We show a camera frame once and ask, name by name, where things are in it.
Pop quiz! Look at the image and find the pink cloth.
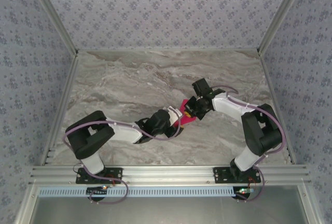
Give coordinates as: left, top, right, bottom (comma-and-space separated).
173, 99, 198, 132

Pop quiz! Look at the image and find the steel sheet panel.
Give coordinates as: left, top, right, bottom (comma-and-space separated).
28, 185, 309, 224

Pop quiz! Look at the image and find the aluminium base beam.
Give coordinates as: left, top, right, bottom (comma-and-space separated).
28, 164, 312, 185

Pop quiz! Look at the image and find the grey slotted cable duct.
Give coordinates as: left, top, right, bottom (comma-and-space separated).
37, 186, 241, 198

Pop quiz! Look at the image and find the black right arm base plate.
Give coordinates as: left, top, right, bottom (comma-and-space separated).
212, 166, 261, 185

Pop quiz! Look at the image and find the aluminium rear table rail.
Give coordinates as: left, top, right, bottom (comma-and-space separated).
76, 48, 260, 53

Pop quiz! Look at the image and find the aluminium table rail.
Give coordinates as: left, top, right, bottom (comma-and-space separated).
40, 51, 80, 167
76, 48, 260, 53
256, 49, 298, 166

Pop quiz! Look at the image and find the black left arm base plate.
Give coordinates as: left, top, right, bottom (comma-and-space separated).
75, 166, 124, 185

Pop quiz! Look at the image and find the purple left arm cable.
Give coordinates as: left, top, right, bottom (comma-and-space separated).
63, 119, 182, 206

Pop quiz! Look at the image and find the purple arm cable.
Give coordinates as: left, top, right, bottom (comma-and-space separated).
210, 85, 287, 203
63, 119, 182, 206

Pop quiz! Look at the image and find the aluminium right table rail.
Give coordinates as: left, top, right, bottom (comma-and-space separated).
256, 49, 298, 166

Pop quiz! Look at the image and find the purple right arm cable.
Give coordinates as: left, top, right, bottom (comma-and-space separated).
210, 85, 287, 203

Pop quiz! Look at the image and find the aluminium left table rail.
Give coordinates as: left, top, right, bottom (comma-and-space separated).
40, 51, 80, 167

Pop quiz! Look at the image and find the aluminium right frame post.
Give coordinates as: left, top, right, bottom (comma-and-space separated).
256, 0, 311, 56

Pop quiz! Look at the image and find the aluminium frame post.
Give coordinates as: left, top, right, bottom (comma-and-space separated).
24, 0, 80, 58
256, 0, 311, 56

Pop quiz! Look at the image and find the aluminium lower frame rail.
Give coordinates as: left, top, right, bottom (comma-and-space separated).
14, 184, 39, 224
298, 182, 321, 224

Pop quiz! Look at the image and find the aluminium left frame post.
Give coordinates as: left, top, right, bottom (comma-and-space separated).
24, 0, 80, 58

